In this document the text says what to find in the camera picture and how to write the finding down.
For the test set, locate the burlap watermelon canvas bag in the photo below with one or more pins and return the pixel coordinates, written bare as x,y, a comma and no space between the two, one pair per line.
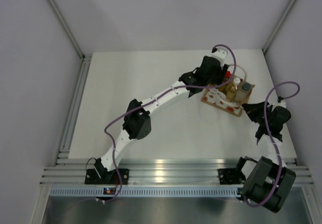
217,97

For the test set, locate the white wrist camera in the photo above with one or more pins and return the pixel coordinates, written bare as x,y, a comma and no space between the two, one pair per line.
219,54
280,103

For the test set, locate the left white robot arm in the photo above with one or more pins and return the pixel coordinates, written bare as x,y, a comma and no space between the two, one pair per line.
137,118

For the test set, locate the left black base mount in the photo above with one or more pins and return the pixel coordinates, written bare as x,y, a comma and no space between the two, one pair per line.
92,177

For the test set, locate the red cap yellow bottle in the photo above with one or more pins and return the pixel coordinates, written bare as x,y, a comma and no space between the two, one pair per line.
227,76

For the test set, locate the left aluminium frame post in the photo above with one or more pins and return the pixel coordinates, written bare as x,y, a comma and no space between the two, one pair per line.
65,27

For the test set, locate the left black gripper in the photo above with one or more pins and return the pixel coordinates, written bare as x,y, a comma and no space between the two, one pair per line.
220,73

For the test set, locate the aluminium frame post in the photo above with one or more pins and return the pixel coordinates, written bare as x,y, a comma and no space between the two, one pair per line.
65,27
280,23

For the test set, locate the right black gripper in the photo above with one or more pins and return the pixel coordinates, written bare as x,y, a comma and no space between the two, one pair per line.
252,109

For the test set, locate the aluminium front rail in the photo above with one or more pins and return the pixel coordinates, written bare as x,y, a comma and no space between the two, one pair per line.
144,172

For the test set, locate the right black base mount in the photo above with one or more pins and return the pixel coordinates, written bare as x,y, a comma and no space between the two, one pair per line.
230,176

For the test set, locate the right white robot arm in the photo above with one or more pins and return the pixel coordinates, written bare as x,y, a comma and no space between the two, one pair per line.
267,181

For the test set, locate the left aluminium side rail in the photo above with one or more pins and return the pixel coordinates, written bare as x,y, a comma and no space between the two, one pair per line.
73,108

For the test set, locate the right aluminium frame post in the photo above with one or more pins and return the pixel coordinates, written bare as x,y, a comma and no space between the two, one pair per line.
280,23

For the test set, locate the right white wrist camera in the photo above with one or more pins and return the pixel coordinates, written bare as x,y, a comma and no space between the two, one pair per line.
280,103

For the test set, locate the grey slotted cable duct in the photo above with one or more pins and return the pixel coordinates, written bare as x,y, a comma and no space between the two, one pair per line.
220,192

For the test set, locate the grey cap clear bottle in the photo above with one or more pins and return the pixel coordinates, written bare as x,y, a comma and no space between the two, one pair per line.
243,92

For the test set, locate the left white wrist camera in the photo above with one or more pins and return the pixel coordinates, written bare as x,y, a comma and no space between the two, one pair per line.
219,54

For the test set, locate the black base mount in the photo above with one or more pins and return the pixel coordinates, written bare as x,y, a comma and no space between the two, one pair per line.
92,177
230,176

